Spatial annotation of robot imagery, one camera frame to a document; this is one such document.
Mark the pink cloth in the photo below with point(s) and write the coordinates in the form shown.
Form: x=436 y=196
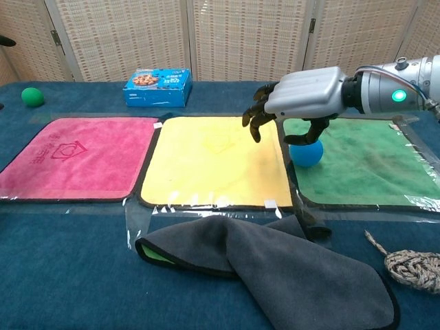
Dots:
x=79 y=161

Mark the green ball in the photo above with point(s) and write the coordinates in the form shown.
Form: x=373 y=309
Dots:
x=33 y=97

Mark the blue ball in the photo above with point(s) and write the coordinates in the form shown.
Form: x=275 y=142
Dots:
x=306 y=157

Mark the clear plastic sheet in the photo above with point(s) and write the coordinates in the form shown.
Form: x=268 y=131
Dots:
x=137 y=220

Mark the blue carpet table cover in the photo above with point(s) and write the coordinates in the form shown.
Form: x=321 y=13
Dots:
x=68 y=275

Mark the green cloth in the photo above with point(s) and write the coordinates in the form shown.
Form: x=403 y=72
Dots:
x=371 y=165

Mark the yellow cloth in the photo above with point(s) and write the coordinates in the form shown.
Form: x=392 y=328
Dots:
x=216 y=172

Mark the blue cookie box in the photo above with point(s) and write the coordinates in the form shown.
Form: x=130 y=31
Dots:
x=156 y=89

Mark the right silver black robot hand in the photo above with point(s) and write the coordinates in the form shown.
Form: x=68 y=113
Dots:
x=306 y=91

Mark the dark grey towel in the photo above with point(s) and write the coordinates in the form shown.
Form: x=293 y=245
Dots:
x=292 y=275

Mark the woven folding screen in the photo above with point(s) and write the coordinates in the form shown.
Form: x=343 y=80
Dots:
x=247 y=38

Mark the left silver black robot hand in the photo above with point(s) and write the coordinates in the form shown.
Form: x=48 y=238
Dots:
x=7 y=41

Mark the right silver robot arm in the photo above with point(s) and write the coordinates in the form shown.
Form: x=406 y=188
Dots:
x=385 y=89

